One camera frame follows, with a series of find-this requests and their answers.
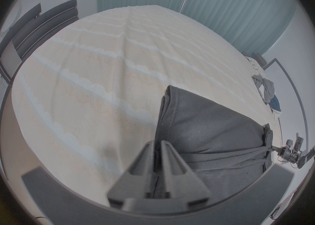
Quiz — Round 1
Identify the black T-shirt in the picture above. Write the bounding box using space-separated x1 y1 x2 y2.
151 85 274 198

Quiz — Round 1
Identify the bed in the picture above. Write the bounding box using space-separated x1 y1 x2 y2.
11 4 309 207

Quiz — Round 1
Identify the grey bedside table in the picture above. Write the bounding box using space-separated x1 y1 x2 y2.
242 52 268 66

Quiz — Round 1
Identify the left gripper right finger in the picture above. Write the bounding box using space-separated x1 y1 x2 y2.
160 140 212 204

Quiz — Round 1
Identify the grey garment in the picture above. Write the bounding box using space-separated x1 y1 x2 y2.
252 75 275 103

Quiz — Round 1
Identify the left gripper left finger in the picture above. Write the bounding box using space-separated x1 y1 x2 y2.
107 140 156 206

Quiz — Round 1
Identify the dark blue garment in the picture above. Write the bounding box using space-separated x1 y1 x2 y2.
269 96 281 111

